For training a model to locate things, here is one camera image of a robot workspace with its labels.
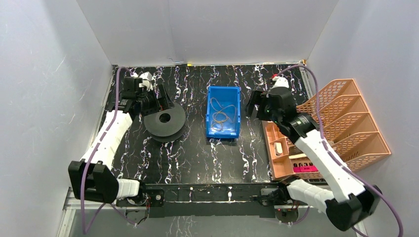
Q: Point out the pink item in tray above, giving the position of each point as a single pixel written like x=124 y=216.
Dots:
x=305 y=169

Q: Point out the orange file rack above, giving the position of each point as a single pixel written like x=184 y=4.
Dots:
x=348 y=124

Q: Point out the orange organizer tray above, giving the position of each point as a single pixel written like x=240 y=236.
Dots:
x=285 y=159

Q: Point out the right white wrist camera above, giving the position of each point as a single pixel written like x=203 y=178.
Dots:
x=279 y=81

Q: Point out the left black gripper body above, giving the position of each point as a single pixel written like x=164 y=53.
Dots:
x=154 y=102

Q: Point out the white item in tray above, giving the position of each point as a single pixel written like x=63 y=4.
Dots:
x=278 y=149

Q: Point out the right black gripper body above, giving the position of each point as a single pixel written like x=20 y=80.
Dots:
x=265 y=113

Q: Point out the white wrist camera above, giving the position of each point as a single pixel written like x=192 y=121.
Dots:
x=145 y=81
x=279 y=81

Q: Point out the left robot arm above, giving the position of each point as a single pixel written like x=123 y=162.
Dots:
x=91 y=177

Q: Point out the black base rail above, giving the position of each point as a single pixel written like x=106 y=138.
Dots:
x=238 y=199

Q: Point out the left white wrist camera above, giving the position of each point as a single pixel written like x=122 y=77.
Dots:
x=145 y=81

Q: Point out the blue plastic bin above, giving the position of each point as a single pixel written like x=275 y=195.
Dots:
x=223 y=117

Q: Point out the dark grey cable spool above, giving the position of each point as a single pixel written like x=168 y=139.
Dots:
x=167 y=125

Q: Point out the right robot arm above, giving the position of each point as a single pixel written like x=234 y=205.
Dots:
x=349 y=199

